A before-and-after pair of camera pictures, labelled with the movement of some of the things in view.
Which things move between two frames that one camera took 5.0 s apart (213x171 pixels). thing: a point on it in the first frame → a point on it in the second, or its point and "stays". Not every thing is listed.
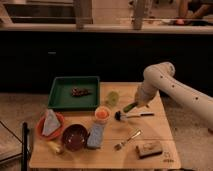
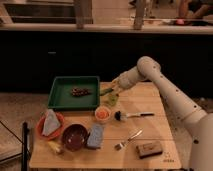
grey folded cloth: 51,124 stays
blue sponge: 95,137 stays
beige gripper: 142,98 → 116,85
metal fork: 118,146 stays
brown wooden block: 149,149 stays
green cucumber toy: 129,107 → 106,91
